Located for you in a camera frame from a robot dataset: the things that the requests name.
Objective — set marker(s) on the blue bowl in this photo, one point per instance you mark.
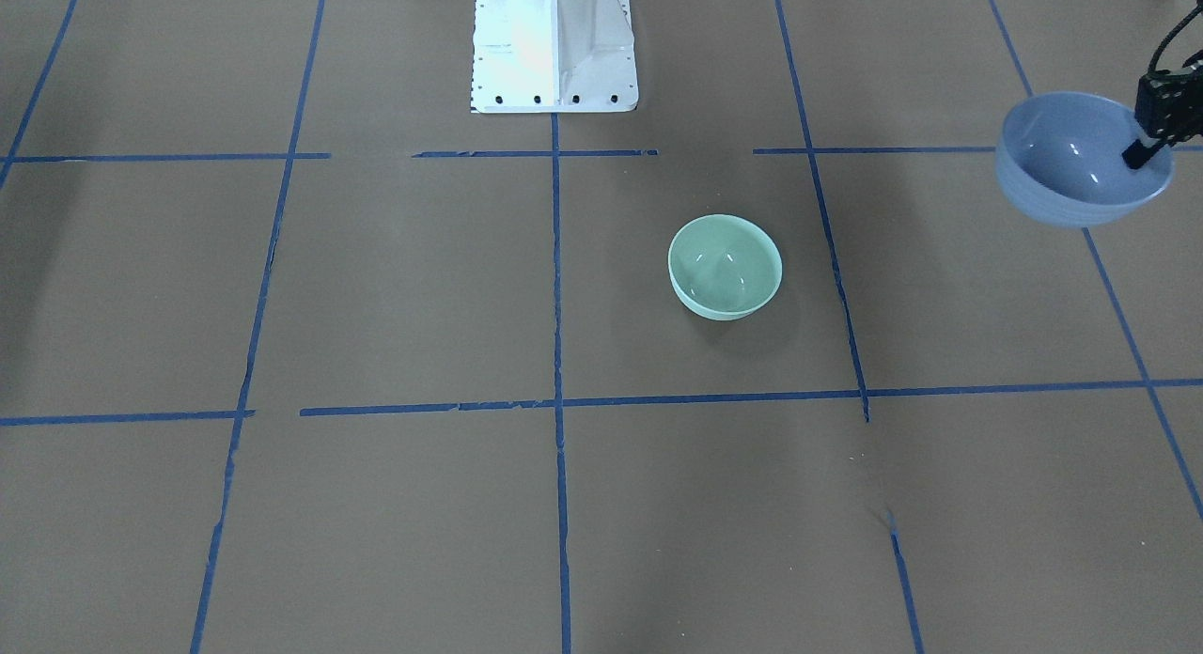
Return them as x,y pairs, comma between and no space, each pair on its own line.
1059,159

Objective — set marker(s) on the green bowl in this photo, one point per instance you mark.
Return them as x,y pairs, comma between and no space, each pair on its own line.
723,268

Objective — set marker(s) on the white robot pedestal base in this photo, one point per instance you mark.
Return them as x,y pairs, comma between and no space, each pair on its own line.
553,57

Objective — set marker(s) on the brown paper table cover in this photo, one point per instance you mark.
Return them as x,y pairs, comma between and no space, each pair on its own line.
302,356

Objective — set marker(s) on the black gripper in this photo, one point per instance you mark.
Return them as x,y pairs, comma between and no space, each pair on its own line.
1168,108

